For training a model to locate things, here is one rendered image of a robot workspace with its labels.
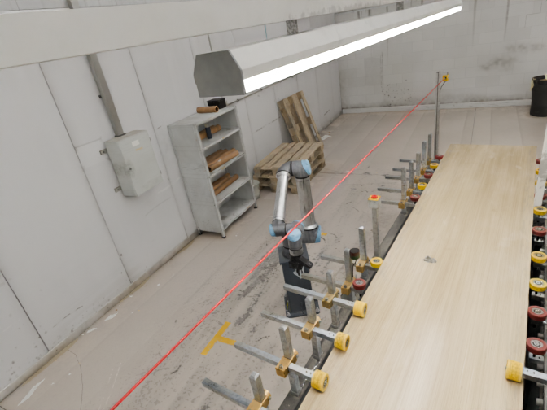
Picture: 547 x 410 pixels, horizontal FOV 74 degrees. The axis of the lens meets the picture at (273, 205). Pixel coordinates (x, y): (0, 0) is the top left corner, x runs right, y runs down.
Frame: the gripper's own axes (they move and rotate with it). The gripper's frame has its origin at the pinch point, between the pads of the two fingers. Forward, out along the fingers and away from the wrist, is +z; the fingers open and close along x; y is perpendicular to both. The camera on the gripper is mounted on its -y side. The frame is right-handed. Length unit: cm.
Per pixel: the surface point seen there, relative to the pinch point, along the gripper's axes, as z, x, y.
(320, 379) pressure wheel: -17, 76, -54
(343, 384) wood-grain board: -10, 69, -61
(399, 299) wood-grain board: -10, 5, -68
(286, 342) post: -27, 72, -35
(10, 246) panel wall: -25, 88, 225
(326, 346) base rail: 11, 37, -36
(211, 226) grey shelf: 73, -119, 215
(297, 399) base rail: 11, 74, -37
